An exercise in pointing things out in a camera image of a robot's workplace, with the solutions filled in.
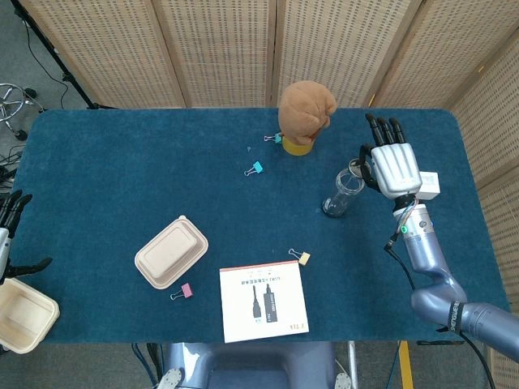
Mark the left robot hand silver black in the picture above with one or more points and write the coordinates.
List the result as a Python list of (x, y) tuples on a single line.
[(10, 210)]

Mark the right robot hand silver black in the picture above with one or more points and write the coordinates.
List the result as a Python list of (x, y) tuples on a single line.
[(395, 168)]

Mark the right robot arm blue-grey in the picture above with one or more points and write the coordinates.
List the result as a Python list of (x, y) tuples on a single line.
[(425, 255)]

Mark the clear glass jar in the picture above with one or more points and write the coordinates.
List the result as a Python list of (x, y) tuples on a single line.
[(342, 198)]

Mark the white cardboard box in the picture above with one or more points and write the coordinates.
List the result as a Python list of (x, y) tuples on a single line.
[(430, 184)]

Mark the yellow tape roll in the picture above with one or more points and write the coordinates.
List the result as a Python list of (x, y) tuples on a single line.
[(296, 149)]

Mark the chrome stool base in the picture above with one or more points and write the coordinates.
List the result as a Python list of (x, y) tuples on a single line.
[(12, 106)]

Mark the beige open pulp container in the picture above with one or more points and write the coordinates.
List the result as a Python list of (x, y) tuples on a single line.
[(24, 316)]

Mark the brown plush toy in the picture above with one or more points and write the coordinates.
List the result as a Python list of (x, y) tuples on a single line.
[(306, 109)]

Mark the blue table cloth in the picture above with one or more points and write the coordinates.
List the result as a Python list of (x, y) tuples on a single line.
[(121, 182)]

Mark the teal binder clip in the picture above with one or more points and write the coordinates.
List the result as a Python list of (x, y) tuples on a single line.
[(278, 138), (258, 166)]

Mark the yellow binder clip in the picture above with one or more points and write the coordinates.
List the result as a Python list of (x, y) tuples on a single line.
[(304, 257)]

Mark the beige closed pulp lunch box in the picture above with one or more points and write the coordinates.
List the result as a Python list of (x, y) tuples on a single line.
[(171, 253)]

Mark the white product box with print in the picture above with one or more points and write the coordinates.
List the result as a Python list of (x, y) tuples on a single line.
[(262, 302)]

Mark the pink binder clip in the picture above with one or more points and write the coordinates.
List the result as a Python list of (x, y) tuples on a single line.
[(186, 289)]

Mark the yellow floor tape strip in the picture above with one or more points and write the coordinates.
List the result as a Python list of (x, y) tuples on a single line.
[(405, 364)]

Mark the metal table leg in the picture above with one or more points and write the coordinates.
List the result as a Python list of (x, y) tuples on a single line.
[(353, 360)]

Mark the wooden woven folding screen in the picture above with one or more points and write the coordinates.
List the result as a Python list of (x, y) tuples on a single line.
[(223, 48)]

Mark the blue-grey robot torso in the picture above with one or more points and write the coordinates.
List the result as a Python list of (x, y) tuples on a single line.
[(251, 364)]

